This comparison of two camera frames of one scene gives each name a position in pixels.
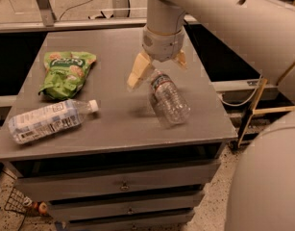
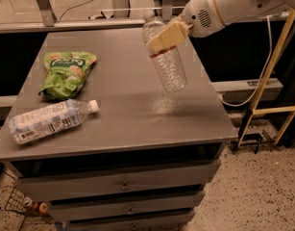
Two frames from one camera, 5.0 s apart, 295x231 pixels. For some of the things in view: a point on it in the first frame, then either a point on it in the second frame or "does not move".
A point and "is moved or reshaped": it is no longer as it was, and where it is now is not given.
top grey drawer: [135, 182] does not move
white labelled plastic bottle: [47, 120] does not move
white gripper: [162, 46] → [200, 13]
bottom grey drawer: [173, 222] does not move
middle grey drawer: [77, 211] does not move
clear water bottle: [167, 101] is moved or reshaped
